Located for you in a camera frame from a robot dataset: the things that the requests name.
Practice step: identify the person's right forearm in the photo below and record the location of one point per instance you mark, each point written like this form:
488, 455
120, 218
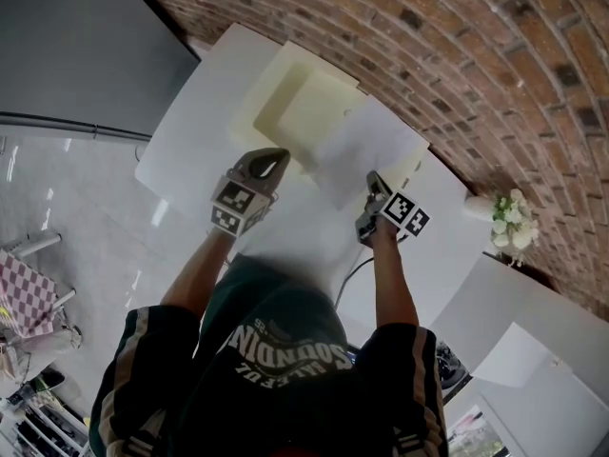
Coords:
392, 279

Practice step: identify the metal chair frame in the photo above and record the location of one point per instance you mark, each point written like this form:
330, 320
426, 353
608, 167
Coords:
33, 243

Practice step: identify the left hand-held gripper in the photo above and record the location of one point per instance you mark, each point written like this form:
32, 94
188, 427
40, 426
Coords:
238, 198

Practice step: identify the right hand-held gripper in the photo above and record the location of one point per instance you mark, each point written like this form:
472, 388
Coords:
404, 212

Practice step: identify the white flower bouquet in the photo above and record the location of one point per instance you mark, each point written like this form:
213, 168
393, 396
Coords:
514, 226

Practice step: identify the white sheet of paper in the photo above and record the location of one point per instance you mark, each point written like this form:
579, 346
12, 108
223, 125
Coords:
366, 150

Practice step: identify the pink checkered cloth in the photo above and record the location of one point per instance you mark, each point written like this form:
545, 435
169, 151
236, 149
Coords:
24, 293

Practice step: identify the white vase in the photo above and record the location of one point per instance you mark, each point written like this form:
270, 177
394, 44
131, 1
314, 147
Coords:
478, 209

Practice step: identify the black round appliance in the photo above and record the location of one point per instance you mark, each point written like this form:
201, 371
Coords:
449, 369

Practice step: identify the cream plastic tray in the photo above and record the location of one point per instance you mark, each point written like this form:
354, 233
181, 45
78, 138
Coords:
295, 107

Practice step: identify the dark green printed shirt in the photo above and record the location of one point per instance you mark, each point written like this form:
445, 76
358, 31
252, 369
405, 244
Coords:
266, 374

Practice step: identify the white cabinet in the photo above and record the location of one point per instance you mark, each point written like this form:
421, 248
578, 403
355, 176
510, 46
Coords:
533, 331

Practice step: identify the grey metal cabinet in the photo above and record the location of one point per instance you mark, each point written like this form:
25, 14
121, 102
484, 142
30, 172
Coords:
85, 45

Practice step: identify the person's left forearm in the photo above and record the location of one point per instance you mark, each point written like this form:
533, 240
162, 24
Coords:
200, 274

